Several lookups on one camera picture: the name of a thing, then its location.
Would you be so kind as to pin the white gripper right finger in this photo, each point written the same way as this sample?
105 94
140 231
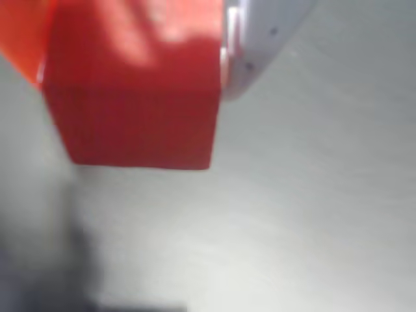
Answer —
260 29

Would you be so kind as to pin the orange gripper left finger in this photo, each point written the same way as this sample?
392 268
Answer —
22 35

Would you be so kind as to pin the red cube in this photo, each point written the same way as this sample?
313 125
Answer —
136 107

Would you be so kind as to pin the black mat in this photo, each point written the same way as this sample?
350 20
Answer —
292 201

